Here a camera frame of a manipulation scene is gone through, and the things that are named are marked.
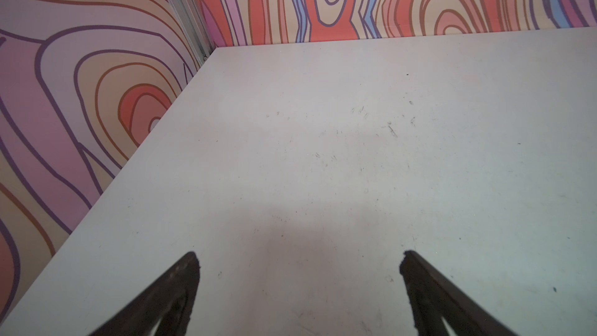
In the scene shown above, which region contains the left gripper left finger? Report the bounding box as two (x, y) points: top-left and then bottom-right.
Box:
(92, 251), (201, 335)

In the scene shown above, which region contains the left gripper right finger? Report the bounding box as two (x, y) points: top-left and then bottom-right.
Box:
(400, 250), (514, 335)

